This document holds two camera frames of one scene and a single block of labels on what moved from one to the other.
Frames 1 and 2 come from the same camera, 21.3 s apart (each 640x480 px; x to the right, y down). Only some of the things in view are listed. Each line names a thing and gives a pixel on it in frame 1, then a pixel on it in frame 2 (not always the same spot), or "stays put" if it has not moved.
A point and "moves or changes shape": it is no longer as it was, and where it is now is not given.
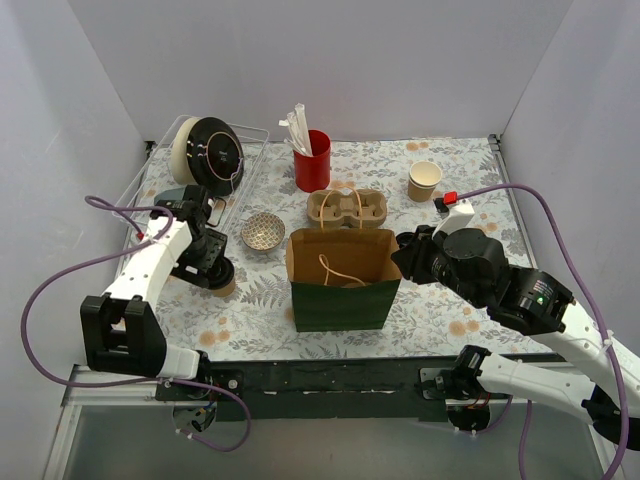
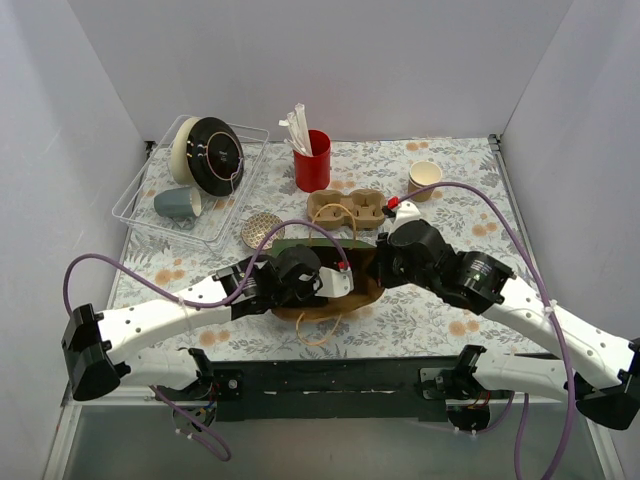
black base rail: x=318 y=390 stays put
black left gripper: x=211 y=249 to x=310 y=293
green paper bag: x=341 y=279 moves or changes shape
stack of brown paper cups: x=424 y=175 stays put
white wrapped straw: x=303 y=127 stays put
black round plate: x=215 y=156 stays put
